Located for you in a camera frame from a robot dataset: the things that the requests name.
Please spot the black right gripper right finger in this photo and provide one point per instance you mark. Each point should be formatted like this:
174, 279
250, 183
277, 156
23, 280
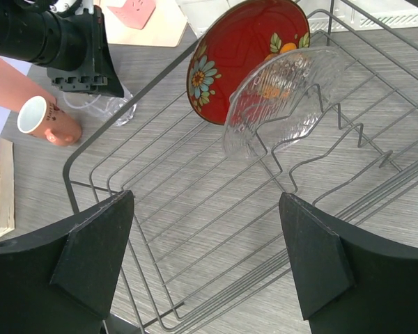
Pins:
348, 280

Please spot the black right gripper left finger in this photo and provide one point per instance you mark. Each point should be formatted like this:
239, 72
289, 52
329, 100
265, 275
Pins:
62, 278

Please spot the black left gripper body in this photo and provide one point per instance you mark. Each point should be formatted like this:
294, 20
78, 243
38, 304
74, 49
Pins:
83, 63

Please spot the pink ceramic mug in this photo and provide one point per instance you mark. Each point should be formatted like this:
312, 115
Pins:
43, 119

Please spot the pink plastic tumbler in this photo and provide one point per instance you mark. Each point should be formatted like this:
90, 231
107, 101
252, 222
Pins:
16, 88

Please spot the pink cube block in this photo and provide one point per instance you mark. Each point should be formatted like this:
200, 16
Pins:
133, 14

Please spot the brown cardboard sheet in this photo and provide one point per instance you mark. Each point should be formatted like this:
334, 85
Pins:
165, 27

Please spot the red floral lacquer plate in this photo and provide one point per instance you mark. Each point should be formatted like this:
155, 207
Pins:
246, 35

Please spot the white file organizer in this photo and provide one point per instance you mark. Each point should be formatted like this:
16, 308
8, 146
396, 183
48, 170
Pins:
360, 15

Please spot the black wire dish rack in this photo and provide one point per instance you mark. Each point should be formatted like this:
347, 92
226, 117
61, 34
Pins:
206, 253

